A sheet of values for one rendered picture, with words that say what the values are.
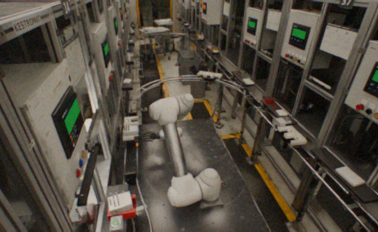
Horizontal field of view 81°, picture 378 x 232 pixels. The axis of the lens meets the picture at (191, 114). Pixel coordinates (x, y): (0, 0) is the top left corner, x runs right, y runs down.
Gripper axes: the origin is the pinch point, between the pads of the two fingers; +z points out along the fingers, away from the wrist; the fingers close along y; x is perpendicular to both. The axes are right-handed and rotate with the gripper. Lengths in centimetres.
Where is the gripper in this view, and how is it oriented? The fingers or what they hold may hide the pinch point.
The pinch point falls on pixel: (137, 137)
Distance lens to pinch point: 211.0
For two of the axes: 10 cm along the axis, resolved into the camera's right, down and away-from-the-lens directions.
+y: 0.1, -8.5, -5.2
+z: -9.8, 1.0, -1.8
